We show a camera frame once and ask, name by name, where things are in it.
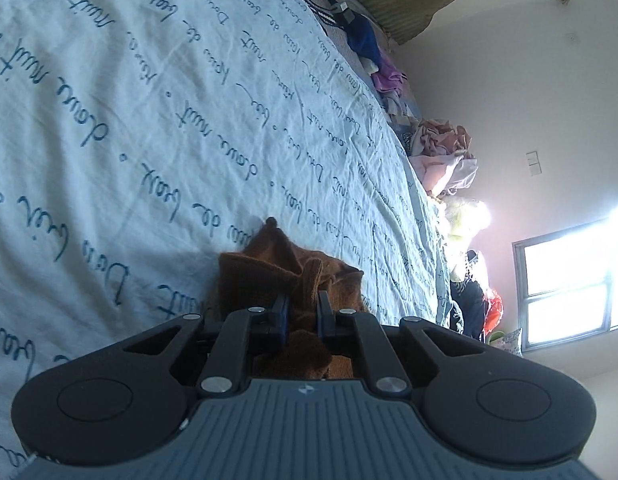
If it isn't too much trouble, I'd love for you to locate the window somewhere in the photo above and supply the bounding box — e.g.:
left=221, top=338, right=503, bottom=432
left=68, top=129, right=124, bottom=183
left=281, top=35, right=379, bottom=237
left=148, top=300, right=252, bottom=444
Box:
left=513, top=207, right=618, bottom=351

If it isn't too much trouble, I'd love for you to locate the brown knit sweater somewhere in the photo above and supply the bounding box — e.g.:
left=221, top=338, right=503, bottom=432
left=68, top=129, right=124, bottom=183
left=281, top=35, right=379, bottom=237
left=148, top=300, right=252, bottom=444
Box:
left=217, top=217, right=369, bottom=380

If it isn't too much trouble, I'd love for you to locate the blue cloth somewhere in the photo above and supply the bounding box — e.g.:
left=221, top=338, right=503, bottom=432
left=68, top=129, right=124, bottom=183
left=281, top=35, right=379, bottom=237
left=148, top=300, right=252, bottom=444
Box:
left=344, top=12, right=382, bottom=66

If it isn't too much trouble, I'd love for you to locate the purple garment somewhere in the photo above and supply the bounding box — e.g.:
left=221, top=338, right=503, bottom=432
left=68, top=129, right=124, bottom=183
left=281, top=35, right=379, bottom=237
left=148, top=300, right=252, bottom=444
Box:
left=371, top=50, right=408, bottom=96

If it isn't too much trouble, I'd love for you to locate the pink and white clothes pile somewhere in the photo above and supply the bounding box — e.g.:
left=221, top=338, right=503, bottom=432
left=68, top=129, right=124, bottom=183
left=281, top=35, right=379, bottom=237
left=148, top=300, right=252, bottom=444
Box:
left=408, top=119, right=478, bottom=198

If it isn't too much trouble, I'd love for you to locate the black charger and cable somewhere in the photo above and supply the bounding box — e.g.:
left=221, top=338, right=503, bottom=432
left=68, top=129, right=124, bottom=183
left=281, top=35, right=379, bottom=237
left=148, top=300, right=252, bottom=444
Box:
left=283, top=0, right=353, bottom=26

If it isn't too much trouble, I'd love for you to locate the white script-printed bed sheet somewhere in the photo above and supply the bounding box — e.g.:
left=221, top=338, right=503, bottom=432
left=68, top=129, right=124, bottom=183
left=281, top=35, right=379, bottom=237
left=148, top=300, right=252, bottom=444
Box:
left=0, top=0, right=450, bottom=479

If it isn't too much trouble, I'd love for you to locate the white light switch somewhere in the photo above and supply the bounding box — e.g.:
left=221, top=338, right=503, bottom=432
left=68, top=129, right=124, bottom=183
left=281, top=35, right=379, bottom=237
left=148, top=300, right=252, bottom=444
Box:
left=526, top=151, right=542, bottom=177

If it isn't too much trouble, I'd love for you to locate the dark clothes pile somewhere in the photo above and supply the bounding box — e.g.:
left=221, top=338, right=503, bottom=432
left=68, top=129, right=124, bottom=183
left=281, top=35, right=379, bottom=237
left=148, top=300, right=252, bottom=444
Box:
left=449, top=249, right=504, bottom=342

